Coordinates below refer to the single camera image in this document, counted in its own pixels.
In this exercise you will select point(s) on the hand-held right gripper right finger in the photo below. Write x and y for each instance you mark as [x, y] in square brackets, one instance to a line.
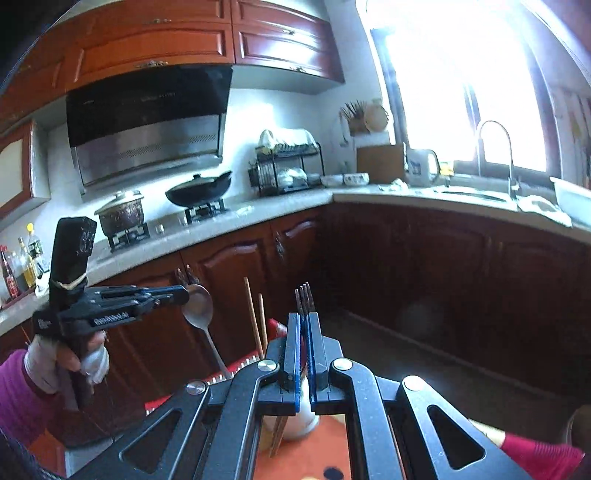
[315, 355]

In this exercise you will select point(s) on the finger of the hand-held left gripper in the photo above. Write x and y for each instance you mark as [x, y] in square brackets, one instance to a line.
[178, 291]
[111, 318]

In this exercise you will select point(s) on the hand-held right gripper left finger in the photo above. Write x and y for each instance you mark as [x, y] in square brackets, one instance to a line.
[292, 355]

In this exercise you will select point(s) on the metal spoon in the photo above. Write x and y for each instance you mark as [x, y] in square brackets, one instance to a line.
[197, 307]

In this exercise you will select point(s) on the metal fork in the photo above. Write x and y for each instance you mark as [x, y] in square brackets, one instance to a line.
[305, 300]

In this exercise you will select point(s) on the brown wooden chopstick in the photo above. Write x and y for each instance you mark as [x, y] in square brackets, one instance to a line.
[254, 314]

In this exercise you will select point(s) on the white floral cup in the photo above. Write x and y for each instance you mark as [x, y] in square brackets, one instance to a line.
[300, 424]

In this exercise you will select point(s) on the person's left forearm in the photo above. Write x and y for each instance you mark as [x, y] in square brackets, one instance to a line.
[18, 401]

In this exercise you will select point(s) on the person's left hand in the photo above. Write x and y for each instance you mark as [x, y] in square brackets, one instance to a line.
[41, 364]

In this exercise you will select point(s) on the yellow cap oil bottle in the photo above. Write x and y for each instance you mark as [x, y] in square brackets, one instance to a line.
[36, 251]

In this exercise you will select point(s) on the clear oil bottle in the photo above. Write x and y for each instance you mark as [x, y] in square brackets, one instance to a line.
[27, 267]

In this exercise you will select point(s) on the steel pot with lid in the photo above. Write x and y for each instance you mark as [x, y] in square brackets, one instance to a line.
[121, 214]

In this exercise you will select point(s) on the red label sauce bottle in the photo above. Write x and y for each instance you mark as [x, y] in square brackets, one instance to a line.
[8, 277]

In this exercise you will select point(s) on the gas stove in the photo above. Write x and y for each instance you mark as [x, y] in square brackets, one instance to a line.
[205, 212]

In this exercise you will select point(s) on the printed blanket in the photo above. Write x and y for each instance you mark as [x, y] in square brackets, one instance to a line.
[332, 445]

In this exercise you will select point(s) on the cabinet with white panel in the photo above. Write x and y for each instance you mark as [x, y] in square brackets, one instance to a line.
[18, 175]

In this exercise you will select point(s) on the black wok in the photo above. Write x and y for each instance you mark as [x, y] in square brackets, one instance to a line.
[198, 191]

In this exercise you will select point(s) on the red-brown wooden lower cabinets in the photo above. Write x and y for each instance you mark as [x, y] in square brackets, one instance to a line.
[438, 277]

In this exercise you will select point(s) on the black steel range hood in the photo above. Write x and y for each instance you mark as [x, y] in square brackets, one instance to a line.
[147, 120]

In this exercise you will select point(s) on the white bowl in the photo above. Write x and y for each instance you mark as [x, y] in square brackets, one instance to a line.
[331, 181]

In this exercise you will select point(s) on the patterned bowl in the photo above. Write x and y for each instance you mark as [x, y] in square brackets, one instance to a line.
[355, 179]

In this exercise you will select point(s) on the white rag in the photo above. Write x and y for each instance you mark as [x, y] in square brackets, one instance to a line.
[393, 184]

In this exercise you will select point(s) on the wooden cutting board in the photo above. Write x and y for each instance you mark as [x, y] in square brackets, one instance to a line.
[381, 164]

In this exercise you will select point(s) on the white kettle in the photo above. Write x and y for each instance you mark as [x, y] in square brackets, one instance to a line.
[420, 168]

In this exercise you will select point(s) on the small yellow container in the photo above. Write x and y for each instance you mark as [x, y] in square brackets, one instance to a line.
[446, 170]

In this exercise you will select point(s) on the steel sink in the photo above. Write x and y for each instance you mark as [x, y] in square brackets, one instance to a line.
[475, 194]

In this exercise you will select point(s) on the red wooden upper cabinets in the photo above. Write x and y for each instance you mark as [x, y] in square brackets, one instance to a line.
[161, 41]

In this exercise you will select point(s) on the round wooden scoop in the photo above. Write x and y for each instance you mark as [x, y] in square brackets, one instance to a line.
[377, 117]

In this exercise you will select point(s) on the steel faucet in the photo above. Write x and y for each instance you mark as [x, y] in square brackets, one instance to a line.
[511, 180]

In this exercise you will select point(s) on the white cloth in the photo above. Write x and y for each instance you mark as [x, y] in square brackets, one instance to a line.
[542, 210]

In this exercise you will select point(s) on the brown rounded object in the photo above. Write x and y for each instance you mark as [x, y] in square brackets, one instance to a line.
[581, 429]

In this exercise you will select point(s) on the kitchen window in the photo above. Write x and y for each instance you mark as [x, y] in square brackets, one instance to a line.
[461, 83]

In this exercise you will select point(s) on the wall utensil holder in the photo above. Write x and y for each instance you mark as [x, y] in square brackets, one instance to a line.
[354, 122]

